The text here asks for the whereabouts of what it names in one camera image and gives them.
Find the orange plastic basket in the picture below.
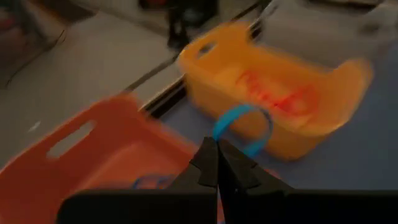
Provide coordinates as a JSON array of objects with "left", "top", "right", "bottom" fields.
[{"left": 0, "top": 93, "right": 280, "bottom": 224}]

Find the blue rubber band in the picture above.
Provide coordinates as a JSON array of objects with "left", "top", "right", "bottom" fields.
[
  {"left": 132, "top": 174, "right": 175, "bottom": 190},
  {"left": 212, "top": 104, "right": 275, "bottom": 159}
]

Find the white plastic basket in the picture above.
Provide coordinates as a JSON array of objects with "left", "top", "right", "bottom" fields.
[{"left": 256, "top": 0, "right": 398, "bottom": 70}]

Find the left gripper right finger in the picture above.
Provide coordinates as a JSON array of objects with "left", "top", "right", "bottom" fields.
[{"left": 216, "top": 138, "right": 293, "bottom": 224}]

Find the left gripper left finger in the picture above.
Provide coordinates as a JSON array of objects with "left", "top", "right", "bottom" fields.
[{"left": 169, "top": 136, "right": 219, "bottom": 224}]

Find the orange rubber band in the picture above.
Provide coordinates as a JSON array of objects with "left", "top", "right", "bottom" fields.
[
  {"left": 235, "top": 70, "right": 280, "bottom": 103},
  {"left": 270, "top": 83, "right": 318, "bottom": 116}
]

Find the yellow plastic basket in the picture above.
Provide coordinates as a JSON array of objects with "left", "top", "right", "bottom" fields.
[{"left": 176, "top": 21, "right": 374, "bottom": 162}]

